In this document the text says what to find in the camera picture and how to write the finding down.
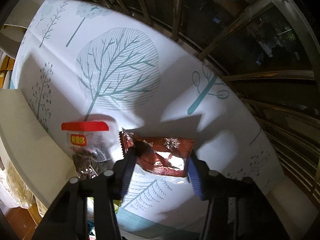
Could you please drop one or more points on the white plastic storage bin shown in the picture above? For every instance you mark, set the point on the white plastic storage bin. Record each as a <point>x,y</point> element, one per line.
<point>37,158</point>

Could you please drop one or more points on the dark jerky red-trim packet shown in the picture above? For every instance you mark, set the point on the dark jerky red-trim packet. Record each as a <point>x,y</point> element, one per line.
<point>87,144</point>

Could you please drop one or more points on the tree print tablecloth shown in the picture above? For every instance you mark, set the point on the tree print tablecloth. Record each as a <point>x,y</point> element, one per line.
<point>80,61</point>

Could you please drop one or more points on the brown chocolate sachet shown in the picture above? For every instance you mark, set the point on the brown chocolate sachet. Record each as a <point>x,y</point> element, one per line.
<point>162,156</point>

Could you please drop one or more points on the wooden desk with drawers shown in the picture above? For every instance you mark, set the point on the wooden desk with drawers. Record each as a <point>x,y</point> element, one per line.
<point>21,220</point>

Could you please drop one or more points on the large pale pastry bag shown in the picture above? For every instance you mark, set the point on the large pale pastry bag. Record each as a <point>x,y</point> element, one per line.
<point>16,187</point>

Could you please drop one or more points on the grey office chair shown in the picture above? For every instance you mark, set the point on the grey office chair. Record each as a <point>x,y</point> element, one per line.
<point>16,25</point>

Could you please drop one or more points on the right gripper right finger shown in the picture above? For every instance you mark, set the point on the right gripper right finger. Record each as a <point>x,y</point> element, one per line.
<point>198,173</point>

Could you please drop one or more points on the green pineapple cake packet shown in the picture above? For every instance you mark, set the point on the green pineapple cake packet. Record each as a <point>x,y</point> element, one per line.
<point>117,204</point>

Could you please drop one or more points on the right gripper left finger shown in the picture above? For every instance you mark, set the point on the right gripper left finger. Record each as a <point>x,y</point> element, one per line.
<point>123,171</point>

